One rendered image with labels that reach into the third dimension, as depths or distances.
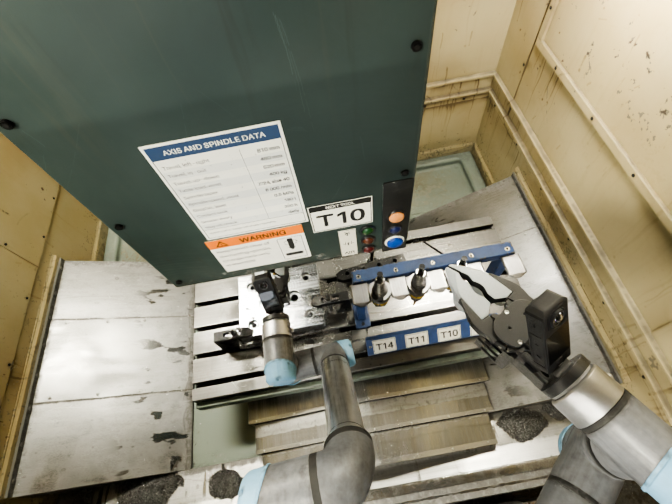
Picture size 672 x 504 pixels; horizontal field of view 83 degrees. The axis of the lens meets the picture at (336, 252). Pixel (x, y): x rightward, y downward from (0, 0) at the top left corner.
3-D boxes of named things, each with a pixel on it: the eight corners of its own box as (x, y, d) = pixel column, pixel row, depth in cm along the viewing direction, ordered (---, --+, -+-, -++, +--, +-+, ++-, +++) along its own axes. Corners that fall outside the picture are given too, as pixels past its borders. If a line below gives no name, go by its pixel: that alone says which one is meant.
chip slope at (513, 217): (584, 395, 143) (623, 382, 121) (401, 429, 144) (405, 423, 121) (497, 206, 187) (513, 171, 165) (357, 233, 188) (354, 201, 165)
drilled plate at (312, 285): (326, 327, 133) (324, 322, 128) (244, 342, 133) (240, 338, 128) (317, 269, 144) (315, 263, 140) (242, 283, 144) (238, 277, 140)
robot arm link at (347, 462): (386, 474, 59) (346, 326, 106) (318, 493, 59) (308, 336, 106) (399, 527, 63) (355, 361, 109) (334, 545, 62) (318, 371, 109)
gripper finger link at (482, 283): (443, 280, 62) (488, 321, 58) (448, 263, 57) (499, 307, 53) (456, 268, 62) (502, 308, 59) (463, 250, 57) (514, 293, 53)
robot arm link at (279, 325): (258, 337, 94) (291, 330, 94) (257, 319, 96) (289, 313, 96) (266, 345, 101) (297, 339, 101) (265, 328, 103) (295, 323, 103)
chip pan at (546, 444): (612, 455, 133) (623, 455, 127) (51, 559, 134) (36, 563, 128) (584, 396, 143) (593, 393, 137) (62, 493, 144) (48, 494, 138)
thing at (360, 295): (372, 305, 106) (372, 304, 106) (353, 309, 107) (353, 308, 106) (367, 283, 110) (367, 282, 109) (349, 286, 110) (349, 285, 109)
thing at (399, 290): (411, 298, 106) (411, 297, 106) (392, 301, 106) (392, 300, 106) (405, 276, 110) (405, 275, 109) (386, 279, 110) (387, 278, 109)
